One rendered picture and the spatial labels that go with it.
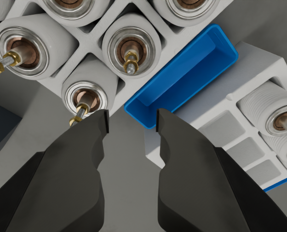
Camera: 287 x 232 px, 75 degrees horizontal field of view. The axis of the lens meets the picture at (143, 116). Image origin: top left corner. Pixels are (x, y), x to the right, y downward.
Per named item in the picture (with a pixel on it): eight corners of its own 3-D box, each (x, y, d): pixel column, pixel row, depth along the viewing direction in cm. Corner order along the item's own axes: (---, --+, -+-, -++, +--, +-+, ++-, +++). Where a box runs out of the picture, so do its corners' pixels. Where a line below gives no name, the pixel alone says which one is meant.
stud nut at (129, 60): (140, 60, 23) (140, 62, 23) (137, 73, 24) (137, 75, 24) (124, 57, 23) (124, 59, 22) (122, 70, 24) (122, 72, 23)
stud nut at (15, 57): (22, 56, 26) (19, 58, 25) (19, 66, 27) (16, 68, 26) (7, 49, 26) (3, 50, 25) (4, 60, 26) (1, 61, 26)
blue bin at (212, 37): (146, 110, 64) (149, 131, 54) (123, 89, 60) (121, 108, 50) (221, 46, 54) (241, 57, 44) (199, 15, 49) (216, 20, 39)
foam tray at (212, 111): (203, 172, 83) (219, 211, 67) (142, 120, 67) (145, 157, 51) (290, 120, 69) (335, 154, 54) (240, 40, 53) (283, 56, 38)
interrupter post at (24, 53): (34, 49, 29) (24, 55, 26) (31, 62, 30) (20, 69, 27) (18, 41, 28) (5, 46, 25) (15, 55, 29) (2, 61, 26)
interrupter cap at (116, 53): (156, 26, 28) (157, 26, 27) (154, 74, 32) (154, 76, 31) (105, 25, 28) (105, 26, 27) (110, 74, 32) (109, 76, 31)
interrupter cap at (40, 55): (56, 43, 29) (54, 44, 28) (43, 83, 32) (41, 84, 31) (2, 14, 26) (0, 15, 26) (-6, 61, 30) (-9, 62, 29)
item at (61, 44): (89, 26, 43) (64, 41, 28) (75, 61, 48) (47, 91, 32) (47, 1, 41) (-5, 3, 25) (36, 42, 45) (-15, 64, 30)
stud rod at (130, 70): (135, 52, 28) (135, 67, 22) (134, 58, 29) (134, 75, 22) (129, 50, 28) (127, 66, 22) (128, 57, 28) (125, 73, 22)
